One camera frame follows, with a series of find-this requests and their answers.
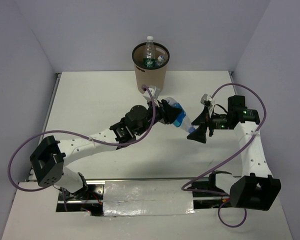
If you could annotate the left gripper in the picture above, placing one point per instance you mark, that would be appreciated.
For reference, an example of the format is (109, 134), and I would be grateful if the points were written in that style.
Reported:
(171, 112)

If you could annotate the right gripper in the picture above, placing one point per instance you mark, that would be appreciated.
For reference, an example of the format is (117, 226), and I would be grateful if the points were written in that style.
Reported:
(199, 134)

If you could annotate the small bottle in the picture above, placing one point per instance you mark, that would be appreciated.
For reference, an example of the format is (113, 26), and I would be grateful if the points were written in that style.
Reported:
(160, 60)

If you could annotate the green label bottle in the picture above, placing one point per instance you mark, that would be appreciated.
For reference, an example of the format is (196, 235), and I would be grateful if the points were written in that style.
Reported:
(149, 55)

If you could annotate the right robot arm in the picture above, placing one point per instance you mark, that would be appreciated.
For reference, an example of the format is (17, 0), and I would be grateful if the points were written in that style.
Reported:
(257, 189)

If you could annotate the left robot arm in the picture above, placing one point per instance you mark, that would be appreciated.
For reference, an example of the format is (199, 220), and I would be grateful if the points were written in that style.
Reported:
(51, 158)

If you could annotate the brown paper bin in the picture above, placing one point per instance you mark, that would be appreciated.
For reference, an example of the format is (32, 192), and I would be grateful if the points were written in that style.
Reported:
(150, 76)

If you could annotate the silver foil tape sheet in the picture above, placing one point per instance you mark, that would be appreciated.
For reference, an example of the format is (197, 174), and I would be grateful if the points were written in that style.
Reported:
(146, 198)

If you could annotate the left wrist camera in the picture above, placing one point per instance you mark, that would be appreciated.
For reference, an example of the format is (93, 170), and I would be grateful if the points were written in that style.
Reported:
(152, 91)

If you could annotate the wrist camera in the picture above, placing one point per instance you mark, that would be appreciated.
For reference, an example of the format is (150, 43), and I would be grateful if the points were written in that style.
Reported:
(208, 102)
(152, 91)

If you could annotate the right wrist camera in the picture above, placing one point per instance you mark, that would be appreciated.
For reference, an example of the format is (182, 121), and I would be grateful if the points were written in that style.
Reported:
(208, 102)

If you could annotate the aluminium rail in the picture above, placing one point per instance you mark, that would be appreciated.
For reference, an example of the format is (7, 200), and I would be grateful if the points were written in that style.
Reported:
(139, 179)

